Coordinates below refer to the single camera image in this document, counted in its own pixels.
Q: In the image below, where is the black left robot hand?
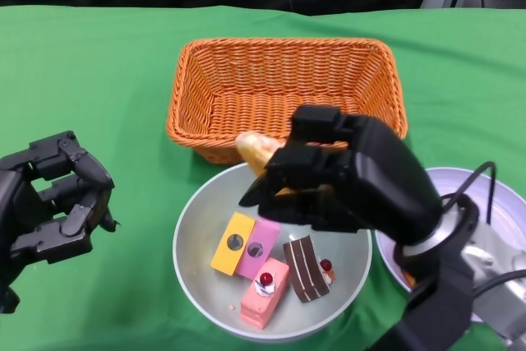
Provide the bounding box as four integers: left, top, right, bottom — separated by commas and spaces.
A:
0, 131, 121, 287

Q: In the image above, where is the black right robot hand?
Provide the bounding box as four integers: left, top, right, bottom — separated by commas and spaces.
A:
238, 104, 443, 245

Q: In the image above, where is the chocolate layered cake slice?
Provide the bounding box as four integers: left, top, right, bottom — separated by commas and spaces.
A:
282, 234, 338, 304

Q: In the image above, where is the ring-shaped orange striped bread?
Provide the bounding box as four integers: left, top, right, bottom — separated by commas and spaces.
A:
235, 132, 348, 198

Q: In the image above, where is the magenta cake block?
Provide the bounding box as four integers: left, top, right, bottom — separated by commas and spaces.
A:
234, 219, 283, 280

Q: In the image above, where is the yellow cake block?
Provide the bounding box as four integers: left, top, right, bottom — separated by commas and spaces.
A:
210, 211, 256, 277

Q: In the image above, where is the pink cake with cherry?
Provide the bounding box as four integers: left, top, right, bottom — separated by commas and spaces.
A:
239, 257, 291, 330

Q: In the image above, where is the pale grey-green bowl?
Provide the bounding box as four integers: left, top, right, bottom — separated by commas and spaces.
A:
172, 161, 374, 344

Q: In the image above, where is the lavender plate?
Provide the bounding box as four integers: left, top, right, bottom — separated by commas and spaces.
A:
373, 167, 526, 323

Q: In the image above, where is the orange wicker basket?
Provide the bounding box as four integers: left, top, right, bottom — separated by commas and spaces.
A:
166, 37, 408, 165

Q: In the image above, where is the green tablecloth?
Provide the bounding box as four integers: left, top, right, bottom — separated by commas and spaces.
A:
0, 4, 526, 351

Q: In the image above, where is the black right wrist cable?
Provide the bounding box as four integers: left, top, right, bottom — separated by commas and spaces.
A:
441, 161, 498, 224

